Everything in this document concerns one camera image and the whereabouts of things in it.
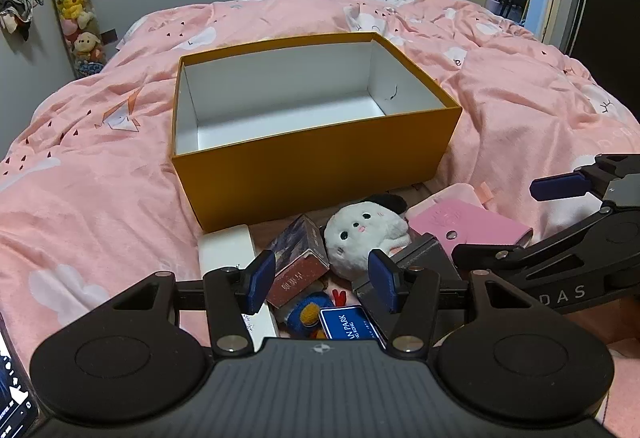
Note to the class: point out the clear tube of plush toys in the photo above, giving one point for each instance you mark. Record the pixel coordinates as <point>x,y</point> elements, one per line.
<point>75,8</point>

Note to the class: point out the black flat box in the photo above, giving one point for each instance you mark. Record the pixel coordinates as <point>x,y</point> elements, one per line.
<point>422,254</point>

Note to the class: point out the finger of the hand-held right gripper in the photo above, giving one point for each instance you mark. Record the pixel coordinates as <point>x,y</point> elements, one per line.
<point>500,255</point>
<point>557,185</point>

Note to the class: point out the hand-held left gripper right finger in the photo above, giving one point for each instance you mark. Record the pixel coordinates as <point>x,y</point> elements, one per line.
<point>382,280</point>

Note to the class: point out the white round plush toy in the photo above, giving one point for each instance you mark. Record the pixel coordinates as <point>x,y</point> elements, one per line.
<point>360,233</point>

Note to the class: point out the pink cloth pouch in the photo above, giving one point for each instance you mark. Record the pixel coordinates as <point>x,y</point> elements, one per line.
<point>447,194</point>

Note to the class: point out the blue orange knitted toy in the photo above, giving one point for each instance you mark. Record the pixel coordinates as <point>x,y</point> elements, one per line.
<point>305,313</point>

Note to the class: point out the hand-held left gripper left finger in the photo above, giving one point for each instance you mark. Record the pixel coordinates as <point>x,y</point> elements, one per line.
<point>261,280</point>

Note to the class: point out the dark wall socket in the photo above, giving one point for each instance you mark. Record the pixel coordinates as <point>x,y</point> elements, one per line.
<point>110,36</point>

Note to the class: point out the smartphone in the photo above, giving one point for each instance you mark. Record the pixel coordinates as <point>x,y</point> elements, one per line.
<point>15,393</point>

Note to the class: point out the blue sign plate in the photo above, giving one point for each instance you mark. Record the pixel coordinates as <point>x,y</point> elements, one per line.
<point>345,325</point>

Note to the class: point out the long white box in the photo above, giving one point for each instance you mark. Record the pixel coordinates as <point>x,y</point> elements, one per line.
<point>225,248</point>

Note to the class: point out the pink snap wallet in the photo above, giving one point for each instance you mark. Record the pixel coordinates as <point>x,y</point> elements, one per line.
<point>475,223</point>

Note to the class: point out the small red white charm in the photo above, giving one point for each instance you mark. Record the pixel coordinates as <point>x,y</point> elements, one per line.
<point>340,296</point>

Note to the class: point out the pink printed blanket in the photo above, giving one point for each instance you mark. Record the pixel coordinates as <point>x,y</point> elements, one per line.
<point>100,198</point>

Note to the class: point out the yellow cardboard box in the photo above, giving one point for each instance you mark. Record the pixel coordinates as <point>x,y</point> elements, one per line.
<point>310,168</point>

